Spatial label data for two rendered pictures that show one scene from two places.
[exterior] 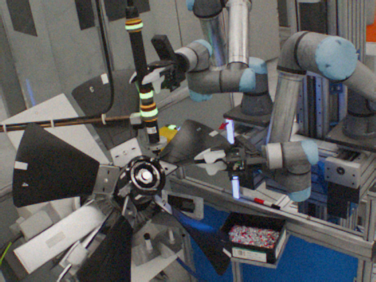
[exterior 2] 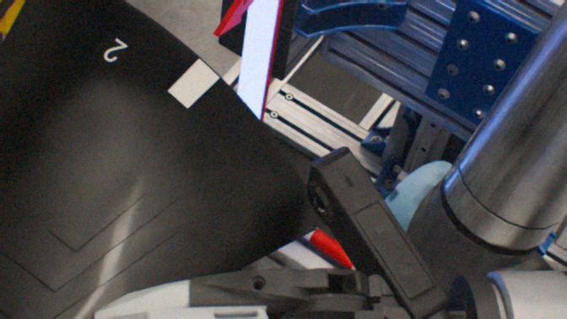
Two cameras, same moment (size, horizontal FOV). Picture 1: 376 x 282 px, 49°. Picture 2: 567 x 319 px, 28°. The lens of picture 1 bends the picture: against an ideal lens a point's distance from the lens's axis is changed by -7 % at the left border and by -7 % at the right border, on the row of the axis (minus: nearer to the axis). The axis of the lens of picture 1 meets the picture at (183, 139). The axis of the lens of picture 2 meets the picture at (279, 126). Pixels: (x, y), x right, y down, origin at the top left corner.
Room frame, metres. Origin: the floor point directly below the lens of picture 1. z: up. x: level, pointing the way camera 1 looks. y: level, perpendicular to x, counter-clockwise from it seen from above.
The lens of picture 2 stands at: (0.91, -0.01, 1.75)
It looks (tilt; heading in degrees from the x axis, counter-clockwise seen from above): 56 degrees down; 339
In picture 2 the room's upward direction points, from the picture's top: 11 degrees clockwise
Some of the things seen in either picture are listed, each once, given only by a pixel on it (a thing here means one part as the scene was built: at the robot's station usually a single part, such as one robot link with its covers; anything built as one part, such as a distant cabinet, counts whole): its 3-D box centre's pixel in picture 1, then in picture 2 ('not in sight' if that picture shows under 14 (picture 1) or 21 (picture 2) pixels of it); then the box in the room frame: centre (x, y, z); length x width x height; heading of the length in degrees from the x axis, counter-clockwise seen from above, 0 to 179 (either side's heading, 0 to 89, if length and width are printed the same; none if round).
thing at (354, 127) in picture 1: (361, 119); not in sight; (1.43, -0.69, 1.09); 0.15 x 0.15 x 0.10
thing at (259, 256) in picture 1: (251, 237); not in sight; (1.16, -0.18, 0.85); 0.22 x 0.17 x 0.07; 60
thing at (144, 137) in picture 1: (149, 129); not in sight; (1.15, 0.09, 1.31); 0.09 x 0.07 x 0.10; 80
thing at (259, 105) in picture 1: (256, 99); not in sight; (1.78, -0.34, 1.09); 0.15 x 0.15 x 0.10
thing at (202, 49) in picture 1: (195, 54); not in sight; (1.38, -0.08, 1.44); 0.11 x 0.08 x 0.09; 145
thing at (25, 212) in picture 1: (35, 210); not in sight; (1.42, 0.62, 0.92); 0.17 x 0.16 x 0.11; 45
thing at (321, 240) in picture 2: (264, 202); (353, 262); (1.32, -0.26, 0.87); 0.14 x 0.01 x 0.01; 42
